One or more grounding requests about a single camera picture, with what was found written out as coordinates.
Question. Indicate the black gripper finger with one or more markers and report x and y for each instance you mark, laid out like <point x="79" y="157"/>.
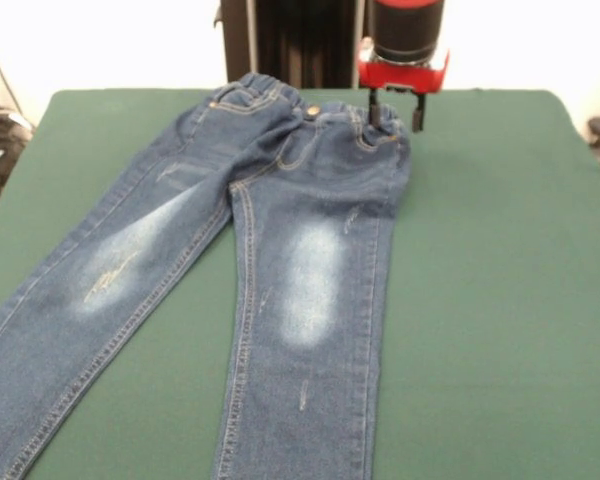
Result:
<point x="418" y="112"/>
<point x="374" y="107"/>

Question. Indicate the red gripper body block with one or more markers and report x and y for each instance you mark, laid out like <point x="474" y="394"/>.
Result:
<point x="405" y="79"/>

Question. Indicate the blue denim jeans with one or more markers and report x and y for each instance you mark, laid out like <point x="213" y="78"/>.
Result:
<point x="300" y="300"/>

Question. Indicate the dark green table cloth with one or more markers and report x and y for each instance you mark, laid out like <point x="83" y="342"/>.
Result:
<point x="480" y="250"/>

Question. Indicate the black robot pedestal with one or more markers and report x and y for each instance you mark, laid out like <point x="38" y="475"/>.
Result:
<point x="290" y="45"/>

